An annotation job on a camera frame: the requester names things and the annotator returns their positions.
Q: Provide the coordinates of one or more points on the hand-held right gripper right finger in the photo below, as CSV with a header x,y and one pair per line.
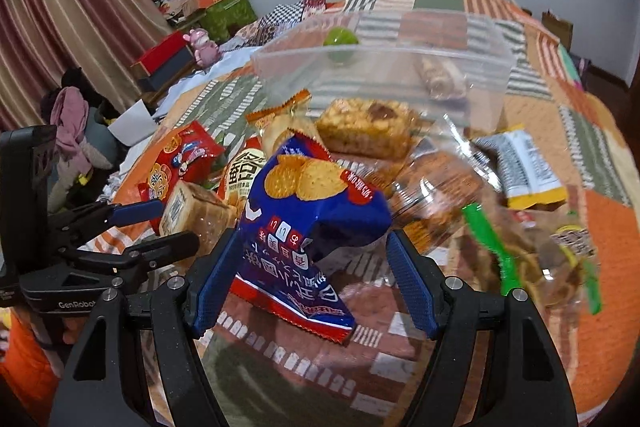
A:
x,y
410,282

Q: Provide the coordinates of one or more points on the clear brown snack packet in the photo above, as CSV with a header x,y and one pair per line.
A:
x,y
440,187

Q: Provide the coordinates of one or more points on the red box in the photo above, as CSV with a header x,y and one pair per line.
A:
x,y
160,52

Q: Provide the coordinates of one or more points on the cardboard box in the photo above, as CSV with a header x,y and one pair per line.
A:
x,y
555,29

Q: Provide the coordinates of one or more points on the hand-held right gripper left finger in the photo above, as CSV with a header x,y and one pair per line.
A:
x,y
215,279

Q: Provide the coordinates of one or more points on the white cloth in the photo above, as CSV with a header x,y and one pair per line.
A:
x,y
232,62

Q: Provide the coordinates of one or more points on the yellow and white packet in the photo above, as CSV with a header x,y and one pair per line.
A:
x,y
525,167

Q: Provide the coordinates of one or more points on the pink cloth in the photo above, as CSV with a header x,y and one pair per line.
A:
x,y
72,122

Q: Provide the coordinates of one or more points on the grey box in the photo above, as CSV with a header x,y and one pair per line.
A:
x,y
167,74

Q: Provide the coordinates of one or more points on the orange packet with yellow label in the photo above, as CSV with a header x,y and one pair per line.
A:
x,y
240,172

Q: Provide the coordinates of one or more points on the blue cracker packet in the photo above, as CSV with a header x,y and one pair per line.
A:
x,y
300,207

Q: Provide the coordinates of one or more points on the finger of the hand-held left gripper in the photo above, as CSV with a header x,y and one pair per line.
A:
x,y
140,212
165,247

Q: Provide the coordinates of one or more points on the pink toy rabbit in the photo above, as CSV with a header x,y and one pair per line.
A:
x,y
202,47

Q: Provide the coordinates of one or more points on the clear bread slice packet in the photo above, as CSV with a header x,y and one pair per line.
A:
x,y
195,212

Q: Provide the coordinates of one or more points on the clear roll snack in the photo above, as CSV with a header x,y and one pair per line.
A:
x,y
440,77

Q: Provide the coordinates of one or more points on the green ball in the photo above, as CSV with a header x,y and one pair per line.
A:
x,y
341,38

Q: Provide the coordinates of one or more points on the orange-edged clear bun packet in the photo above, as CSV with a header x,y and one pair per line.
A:
x,y
280,127

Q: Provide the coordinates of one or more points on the clear crumbly cake packet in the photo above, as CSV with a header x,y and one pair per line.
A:
x,y
365,127

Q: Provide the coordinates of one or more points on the checkered patterned blanket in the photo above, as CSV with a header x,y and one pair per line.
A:
x,y
285,19

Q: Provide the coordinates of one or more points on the clear bags of brown snacks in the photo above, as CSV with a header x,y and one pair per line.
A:
x,y
540,257

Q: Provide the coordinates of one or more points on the clear plastic container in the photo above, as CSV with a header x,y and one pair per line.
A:
x,y
380,56

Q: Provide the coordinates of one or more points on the green storage box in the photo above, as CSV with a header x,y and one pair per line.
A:
x,y
225,17

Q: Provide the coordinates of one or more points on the red snack packet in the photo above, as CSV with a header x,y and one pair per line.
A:
x,y
180,157

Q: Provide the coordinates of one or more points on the striped brown curtain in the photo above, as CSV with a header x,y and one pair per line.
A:
x,y
50,7

